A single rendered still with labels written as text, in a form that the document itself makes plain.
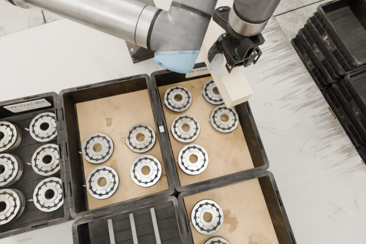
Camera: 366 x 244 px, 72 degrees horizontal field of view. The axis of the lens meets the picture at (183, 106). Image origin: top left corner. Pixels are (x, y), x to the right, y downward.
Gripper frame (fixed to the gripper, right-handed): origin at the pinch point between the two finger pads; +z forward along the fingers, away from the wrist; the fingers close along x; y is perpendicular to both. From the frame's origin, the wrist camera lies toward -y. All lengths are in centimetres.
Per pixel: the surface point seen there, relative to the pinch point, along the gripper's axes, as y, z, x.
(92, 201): 20, 26, -50
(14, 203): 11, 23, -71
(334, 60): -3, 61, 86
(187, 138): 12.5, 22.9, -14.0
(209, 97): 1.9, 22.9, -0.9
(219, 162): 23.8, 25.9, -6.7
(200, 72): -7.6, 20.3, -0.5
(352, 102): 22, 68, 87
